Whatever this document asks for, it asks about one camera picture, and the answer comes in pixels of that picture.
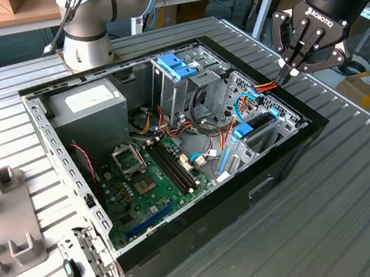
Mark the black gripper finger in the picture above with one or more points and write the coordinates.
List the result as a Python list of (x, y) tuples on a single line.
[(327, 61), (281, 32)]

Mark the hard disk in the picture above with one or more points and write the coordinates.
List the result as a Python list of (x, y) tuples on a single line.
[(241, 131)]

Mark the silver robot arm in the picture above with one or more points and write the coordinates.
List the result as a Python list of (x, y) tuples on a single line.
[(84, 29)]

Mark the grey metal disk bay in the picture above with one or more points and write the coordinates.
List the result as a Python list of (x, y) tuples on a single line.
[(240, 150)]

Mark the labelled cardboard box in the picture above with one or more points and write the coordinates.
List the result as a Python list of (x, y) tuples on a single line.
[(362, 96)]

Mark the blue drive cage latch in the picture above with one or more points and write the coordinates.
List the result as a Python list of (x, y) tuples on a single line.
[(172, 64)]

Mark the grey metal drive cage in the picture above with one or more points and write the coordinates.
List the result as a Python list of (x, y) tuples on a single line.
[(173, 96)]

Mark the cream board connector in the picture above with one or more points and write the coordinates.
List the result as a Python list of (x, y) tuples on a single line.
[(186, 163)]

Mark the black RAM slot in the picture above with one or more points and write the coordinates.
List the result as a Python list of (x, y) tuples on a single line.
[(176, 165), (168, 171)]

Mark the open black PC case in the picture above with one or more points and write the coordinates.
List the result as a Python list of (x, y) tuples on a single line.
[(216, 229)]

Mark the grey power supply unit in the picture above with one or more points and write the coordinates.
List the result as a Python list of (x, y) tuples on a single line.
[(92, 123)]

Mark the blue expansion slot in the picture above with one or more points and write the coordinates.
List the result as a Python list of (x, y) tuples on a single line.
[(151, 218)]

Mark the green motherboard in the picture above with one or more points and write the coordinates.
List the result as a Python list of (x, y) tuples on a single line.
[(140, 215)]

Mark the black teal latch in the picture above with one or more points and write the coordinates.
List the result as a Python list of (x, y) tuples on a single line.
[(71, 272)]

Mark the grey parts rack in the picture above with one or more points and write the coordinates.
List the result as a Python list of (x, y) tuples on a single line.
[(8, 214)]

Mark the metal card retention bracket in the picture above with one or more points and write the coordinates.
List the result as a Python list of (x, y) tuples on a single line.
[(91, 258)]

